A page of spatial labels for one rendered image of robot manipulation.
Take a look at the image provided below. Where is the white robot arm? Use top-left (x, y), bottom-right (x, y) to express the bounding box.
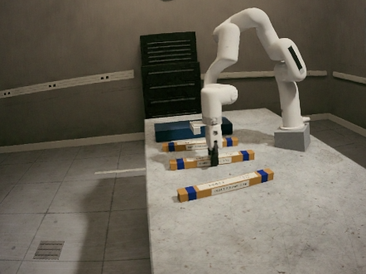
top-left (190, 8), bottom-right (310, 135)

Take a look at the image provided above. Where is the dark blue rectangular slab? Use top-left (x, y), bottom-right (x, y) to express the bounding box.
top-left (154, 117), bottom-right (233, 142)

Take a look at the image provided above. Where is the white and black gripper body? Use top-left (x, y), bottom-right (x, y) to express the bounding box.
top-left (205, 122), bottom-right (222, 151)

